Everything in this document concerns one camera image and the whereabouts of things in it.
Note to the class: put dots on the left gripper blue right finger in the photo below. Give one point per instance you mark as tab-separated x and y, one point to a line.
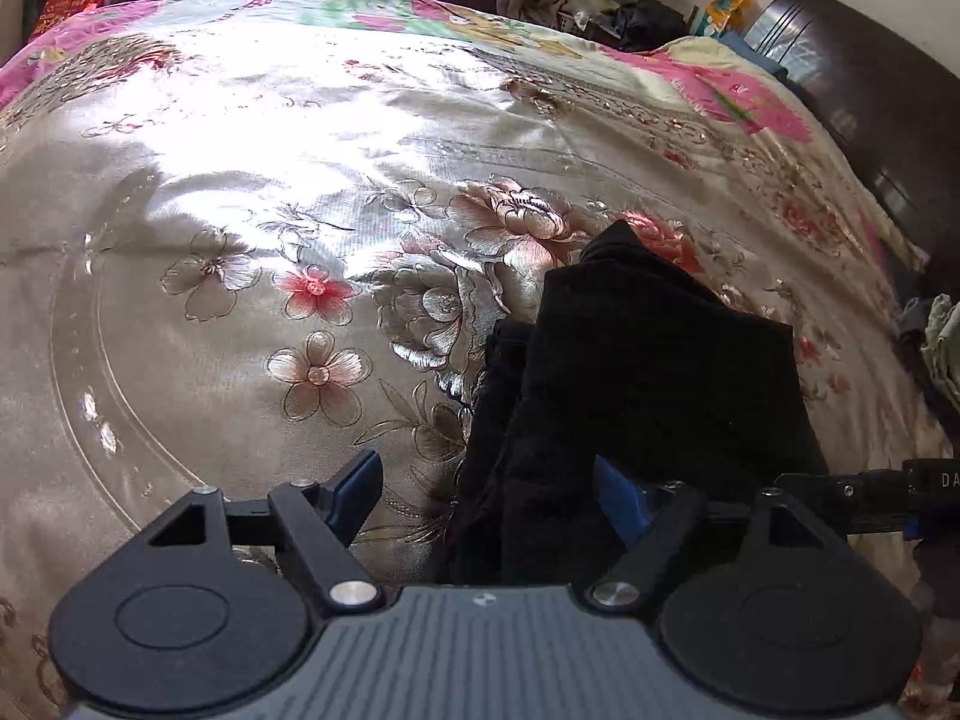
629	507

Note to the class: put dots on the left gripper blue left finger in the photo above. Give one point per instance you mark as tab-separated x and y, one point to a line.
347	499

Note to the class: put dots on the black pants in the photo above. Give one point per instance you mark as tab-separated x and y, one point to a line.
630	361

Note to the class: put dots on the floral satin bedspread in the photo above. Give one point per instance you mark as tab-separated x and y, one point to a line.
243	238

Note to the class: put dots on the dark wooden headboard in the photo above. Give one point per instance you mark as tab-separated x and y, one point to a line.
891	108

